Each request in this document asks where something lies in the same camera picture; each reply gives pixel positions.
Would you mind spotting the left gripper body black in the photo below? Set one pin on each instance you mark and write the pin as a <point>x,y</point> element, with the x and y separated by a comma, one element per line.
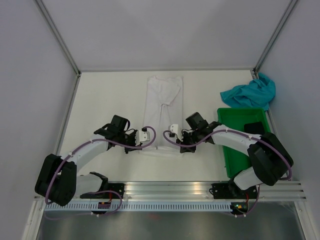
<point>127,139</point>

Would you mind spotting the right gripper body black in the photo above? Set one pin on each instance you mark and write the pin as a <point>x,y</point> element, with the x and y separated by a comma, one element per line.
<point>190,138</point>

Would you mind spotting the white t shirt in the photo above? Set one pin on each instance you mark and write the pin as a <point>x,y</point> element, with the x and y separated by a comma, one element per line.
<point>163,108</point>

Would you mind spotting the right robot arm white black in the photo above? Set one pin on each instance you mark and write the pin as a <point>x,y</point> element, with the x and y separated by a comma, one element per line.
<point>270,161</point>

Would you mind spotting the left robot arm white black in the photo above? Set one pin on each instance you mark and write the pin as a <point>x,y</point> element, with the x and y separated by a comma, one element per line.
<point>59,180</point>

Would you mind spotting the green plastic bin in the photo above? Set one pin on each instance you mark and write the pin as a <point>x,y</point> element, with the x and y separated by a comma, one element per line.
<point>236,118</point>

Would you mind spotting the black rolled t shirt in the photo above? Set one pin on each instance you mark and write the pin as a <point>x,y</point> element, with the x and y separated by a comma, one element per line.
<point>255,128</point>

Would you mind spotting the teal t shirt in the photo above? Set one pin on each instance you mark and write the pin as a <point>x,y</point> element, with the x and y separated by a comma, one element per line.
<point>258,93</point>

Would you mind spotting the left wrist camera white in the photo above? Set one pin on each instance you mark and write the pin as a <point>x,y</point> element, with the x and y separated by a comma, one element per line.
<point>142,136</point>

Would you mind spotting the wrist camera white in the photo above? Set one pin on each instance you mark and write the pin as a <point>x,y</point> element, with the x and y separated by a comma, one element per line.
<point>175,129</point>
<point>142,136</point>

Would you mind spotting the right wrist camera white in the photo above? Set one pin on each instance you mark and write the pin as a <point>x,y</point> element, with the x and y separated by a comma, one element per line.
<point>175,129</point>

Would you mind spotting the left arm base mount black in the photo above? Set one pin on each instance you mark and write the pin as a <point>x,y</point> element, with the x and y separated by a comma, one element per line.
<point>116,190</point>

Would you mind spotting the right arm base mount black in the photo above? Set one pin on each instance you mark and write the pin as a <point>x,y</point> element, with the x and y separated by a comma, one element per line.
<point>229,191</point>

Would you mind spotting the white slotted cable duct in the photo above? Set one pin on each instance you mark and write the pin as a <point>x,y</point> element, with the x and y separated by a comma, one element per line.
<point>142,206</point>

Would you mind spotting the right aluminium frame post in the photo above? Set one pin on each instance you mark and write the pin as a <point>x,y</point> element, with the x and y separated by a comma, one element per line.
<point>274,37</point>

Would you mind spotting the aluminium frame post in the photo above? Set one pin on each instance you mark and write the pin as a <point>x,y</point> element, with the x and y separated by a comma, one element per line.
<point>274,37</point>
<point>57,35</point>

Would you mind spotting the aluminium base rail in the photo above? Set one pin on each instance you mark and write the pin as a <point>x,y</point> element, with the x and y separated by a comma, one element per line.
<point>288,191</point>

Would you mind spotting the left aluminium frame post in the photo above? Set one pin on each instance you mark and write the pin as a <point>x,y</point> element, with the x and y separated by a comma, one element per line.
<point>57,35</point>

